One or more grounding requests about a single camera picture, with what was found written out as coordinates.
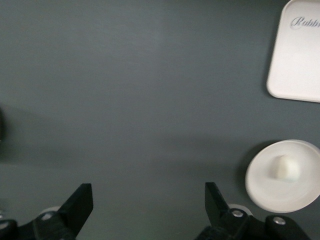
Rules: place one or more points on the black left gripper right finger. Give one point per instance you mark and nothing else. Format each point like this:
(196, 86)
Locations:
(217, 210)

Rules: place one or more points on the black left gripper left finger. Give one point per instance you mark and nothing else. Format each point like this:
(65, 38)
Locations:
(75, 210)

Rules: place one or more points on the round beige plate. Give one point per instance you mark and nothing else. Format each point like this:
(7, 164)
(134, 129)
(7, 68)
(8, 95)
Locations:
(275, 195)

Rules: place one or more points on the small white bun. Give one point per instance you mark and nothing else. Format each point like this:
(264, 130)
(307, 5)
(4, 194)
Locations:
(285, 167)

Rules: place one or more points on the beige tray with script logo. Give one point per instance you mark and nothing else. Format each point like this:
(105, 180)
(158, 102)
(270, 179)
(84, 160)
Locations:
(297, 62)

